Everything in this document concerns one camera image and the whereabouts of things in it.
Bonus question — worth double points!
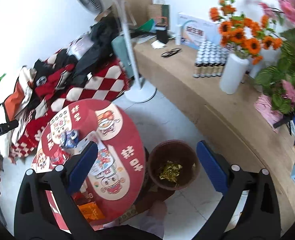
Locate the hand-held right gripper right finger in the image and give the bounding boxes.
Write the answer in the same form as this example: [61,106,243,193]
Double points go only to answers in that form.
[196,140,281,240]

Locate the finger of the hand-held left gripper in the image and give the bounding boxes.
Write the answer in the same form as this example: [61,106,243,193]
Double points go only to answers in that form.
[0,120,19,140]

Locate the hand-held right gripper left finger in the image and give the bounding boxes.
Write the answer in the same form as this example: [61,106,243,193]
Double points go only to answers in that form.
[14,142,105,240]

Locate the white printed plastic packet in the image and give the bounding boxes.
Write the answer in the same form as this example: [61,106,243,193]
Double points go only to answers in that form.
[78,131,113,193]

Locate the red snack wrapper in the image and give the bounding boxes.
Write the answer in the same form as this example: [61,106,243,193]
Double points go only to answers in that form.
[50,146,74,165]

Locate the blue wrapper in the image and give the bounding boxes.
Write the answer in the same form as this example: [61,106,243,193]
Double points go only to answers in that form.
[60,130,79,149]

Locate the white orange tote bag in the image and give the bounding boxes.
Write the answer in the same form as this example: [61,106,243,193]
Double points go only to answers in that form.
[0,66,38,158]

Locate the gold foil wrapper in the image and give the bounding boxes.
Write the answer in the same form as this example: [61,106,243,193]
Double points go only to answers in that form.
[159,161,183,182]

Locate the orange packet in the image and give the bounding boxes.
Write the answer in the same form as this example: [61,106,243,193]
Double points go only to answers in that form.
[77,201,105,222]

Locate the red printed round table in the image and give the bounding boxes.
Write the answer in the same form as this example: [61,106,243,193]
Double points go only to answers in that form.
[31,99,146,228]

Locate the red garment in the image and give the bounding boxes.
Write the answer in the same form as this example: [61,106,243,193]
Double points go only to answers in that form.
[35,64,75,98]

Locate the pink bag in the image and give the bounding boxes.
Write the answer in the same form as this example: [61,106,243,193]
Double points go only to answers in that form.
[255,94,284,127]

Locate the red cream checkered blanket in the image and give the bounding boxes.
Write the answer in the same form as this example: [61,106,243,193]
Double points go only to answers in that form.
[9,47,131,164]

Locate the black garment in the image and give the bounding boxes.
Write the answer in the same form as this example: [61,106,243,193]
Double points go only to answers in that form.
[34,54,76,80]

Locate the long wooden cabinet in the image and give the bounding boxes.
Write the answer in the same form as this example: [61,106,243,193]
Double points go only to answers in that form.
[134,34,295,218]

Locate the white vase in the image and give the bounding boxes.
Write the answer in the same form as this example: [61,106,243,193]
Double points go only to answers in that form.
[219,53,249,95]

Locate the checkered framed board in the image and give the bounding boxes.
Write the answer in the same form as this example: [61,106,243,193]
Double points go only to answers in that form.
[192,40,229,78]

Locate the white printed plastic bag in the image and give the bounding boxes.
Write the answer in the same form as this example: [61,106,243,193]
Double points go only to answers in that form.
[67,34,93,58]

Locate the green leafy plant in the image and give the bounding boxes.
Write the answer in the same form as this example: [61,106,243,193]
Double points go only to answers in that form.
[254,29,295,115]

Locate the pale teal container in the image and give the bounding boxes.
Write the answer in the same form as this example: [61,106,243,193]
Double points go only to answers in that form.
[112,35,135,79]

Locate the black glasses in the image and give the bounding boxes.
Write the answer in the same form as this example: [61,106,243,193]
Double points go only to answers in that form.
[161,47,182,58]

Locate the black jacket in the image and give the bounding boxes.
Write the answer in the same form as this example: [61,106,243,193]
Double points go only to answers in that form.
[72,17,124,85]

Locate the orange artificial flowers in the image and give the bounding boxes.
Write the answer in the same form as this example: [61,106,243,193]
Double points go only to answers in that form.
[209,0,283,65]

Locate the white standing fan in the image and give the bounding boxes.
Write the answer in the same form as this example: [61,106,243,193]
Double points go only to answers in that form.
[72,0,158,103]

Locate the blue white box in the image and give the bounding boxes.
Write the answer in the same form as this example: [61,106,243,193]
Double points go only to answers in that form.
[175,12,221,49]

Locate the black box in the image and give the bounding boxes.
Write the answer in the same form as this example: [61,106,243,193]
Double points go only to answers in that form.
[155,24,169,44]

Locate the green bag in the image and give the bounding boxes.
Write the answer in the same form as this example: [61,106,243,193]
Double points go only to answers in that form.
[135,19,155,34]

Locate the woven paper bag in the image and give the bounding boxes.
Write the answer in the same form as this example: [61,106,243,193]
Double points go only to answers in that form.
[147,0,171,32]

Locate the wooden door panel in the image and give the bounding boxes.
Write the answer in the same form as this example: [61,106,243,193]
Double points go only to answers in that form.
[124,0,153,28]

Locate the pink blossom branches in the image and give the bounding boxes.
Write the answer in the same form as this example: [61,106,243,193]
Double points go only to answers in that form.
[245,0,295,120]

